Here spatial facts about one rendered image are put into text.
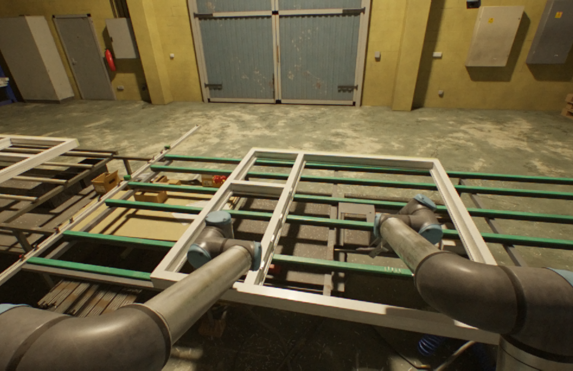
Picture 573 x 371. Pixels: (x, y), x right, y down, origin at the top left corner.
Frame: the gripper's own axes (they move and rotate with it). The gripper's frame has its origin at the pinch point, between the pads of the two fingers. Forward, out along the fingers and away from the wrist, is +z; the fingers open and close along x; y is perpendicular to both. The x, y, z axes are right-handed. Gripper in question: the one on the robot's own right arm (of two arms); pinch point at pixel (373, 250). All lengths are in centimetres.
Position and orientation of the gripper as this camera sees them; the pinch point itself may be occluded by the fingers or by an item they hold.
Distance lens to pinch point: 140.9
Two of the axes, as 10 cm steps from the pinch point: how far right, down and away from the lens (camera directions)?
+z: -4.9, 7.0, 5.1
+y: -8.5, -5.1, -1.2
